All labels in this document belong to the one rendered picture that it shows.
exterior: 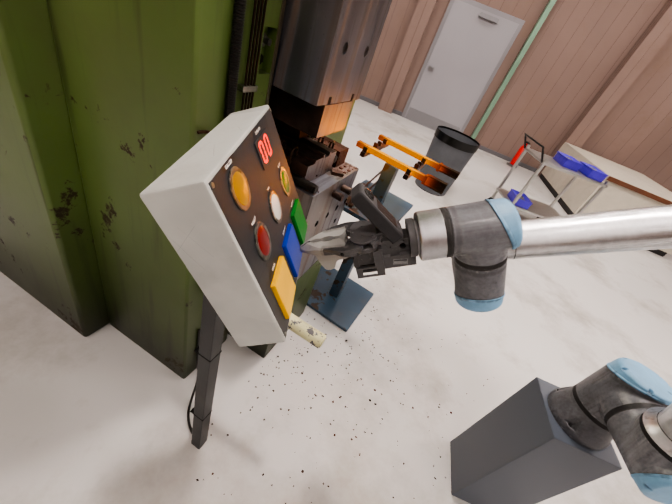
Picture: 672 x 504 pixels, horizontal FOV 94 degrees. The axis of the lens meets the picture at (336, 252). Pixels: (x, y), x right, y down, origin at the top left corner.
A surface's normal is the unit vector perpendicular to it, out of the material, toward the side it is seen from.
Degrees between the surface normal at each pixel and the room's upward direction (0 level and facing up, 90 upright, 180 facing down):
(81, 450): 0
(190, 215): 90
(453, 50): 90
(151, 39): 90
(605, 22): 90
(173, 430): 0
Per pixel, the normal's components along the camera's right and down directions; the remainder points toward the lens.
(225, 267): -0.04, 0.61
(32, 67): 0.85, 0.49
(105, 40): -0.43, 0.44
